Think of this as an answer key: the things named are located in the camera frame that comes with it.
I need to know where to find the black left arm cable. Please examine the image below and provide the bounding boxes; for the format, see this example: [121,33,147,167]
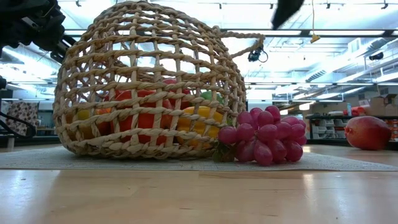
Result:
[0,111,37,139]

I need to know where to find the orange fruit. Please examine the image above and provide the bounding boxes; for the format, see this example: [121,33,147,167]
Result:
[95,107,113,136]

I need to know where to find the purple grape bunch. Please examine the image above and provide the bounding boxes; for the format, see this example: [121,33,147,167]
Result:
[217,105,308,166]

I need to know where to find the yellow bell pepper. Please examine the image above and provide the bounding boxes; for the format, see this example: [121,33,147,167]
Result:
[176,106,224,147]

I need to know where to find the cardboard box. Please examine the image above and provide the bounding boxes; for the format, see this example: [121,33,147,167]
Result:
[363,95,398,116]

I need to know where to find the storage shelf with bins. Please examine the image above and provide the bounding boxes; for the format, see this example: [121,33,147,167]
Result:
[306,114,352,141]

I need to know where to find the grey woven placemat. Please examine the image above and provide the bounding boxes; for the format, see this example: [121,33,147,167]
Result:
[0,145,398,171]

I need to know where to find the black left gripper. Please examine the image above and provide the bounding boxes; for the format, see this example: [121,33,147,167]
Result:
[0,0,78,63]

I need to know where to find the red container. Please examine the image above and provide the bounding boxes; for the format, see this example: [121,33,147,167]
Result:
[343,106,366,116]

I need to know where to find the red bell pepper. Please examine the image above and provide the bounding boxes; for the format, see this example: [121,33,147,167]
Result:
[105,89,175,146]

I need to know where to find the woven rope basket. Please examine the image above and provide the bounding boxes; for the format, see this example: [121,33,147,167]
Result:
[52,0,266,160]

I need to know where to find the floral patterned cloth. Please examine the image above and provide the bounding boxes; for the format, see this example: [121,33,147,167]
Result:
[5,101,40,137]

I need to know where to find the black hanging camera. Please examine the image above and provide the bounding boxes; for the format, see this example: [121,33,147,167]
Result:
[247,43,269,63]

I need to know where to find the yellow hanging cord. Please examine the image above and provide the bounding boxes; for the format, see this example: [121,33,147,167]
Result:
[310,0,322,44]

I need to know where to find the black metal table frame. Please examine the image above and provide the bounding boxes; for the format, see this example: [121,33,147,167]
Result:
[0,135,63,147]

